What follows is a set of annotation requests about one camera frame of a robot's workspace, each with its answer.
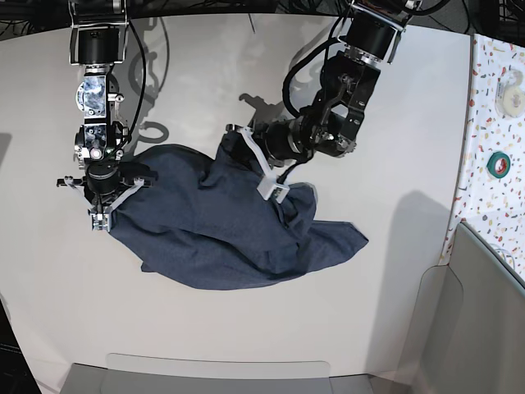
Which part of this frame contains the grey chair right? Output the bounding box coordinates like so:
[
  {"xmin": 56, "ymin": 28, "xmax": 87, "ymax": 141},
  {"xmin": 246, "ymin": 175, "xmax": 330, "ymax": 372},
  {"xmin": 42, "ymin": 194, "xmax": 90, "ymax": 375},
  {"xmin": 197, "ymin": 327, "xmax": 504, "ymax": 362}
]
[{"xmin": 399, "ymin": 224, "xmax": 524, "ymax": 393}]

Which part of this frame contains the grey chair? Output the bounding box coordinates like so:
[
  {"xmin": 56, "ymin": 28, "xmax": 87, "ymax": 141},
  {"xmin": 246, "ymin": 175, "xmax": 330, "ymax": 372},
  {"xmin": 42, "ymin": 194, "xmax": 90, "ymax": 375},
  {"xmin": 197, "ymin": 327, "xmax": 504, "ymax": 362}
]
[
  {"xmin": 61, "ymin": 353, "xmax": 372, "ymax": 393},
  {"xmin": 399, "ymin": 224, "xmax": 524, "ymax": 393}
]

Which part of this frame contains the clear tape roll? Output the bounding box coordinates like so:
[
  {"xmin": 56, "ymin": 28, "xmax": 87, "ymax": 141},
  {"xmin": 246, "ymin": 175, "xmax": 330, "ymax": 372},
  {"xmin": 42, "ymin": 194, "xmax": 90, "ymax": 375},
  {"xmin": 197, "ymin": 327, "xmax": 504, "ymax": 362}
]
[{"xmin": 495, "ymin": 70, "xmax": 524, "ymax": 118}]

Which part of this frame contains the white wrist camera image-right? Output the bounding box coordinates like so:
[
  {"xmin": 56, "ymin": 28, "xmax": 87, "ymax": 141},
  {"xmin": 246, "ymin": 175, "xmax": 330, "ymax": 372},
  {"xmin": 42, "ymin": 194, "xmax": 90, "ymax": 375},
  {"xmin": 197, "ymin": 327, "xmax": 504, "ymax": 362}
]
[{"xmin": 257, "ymin": 176, "xmax": 290, "ymax": 204}]

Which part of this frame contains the terrazzo patterned side surface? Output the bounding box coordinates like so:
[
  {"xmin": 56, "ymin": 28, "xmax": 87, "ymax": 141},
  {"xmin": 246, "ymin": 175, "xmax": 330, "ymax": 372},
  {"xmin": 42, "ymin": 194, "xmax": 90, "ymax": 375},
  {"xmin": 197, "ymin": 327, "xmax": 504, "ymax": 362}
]
[{"xmin": 440, "ymin": 34, "xmax": 524, "ymax": 277}]

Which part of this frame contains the grey chair bottom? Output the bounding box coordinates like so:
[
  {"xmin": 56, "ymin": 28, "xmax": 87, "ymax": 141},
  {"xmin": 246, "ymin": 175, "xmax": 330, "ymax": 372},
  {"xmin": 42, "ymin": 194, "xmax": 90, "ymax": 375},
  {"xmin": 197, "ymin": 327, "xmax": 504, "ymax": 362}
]
[{"xmin": 61, "ymin": 353, "xmax": 372, "ymax": 393}]

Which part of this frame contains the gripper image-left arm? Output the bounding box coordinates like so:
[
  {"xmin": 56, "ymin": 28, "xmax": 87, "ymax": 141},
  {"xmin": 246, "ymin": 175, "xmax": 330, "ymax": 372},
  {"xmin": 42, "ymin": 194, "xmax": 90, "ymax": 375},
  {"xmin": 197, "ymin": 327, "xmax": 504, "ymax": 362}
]
[{"xmin": 57, "ymin": 160, "xmax": 158, "ymax": 213}]

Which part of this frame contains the dark blue t-shirt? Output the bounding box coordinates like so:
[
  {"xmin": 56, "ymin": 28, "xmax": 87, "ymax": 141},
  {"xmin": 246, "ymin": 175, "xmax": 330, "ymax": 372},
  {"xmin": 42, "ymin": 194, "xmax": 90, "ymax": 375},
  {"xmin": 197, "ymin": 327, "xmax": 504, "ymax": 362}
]
[{"xmin": 111, "ymin": 132, "xmax": 368, "ymax": 290}]

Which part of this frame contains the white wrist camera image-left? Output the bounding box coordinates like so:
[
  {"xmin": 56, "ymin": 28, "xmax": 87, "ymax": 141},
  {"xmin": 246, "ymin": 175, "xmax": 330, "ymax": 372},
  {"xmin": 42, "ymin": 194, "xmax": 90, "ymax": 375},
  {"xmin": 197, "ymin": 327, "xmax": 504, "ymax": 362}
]
[{"xmin": 89, "ymin": 207, "xmax": 112, "ymax": 232}]

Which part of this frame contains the green tape roll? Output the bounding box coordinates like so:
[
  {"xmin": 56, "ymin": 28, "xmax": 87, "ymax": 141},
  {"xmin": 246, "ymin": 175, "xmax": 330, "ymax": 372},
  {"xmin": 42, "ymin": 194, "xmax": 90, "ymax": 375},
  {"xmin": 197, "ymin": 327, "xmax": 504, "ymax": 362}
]
[{"xmin": 487, "ymin": 151, "xmax": 511, "ymax": 179}]

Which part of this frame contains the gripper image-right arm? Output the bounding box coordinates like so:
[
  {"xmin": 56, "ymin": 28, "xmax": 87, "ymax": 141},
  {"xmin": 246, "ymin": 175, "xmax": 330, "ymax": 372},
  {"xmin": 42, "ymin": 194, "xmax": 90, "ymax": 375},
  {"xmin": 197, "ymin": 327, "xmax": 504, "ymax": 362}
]
[{"xmin": 225, "ymin": 121, "xmax": 304, "ymax": 172}]

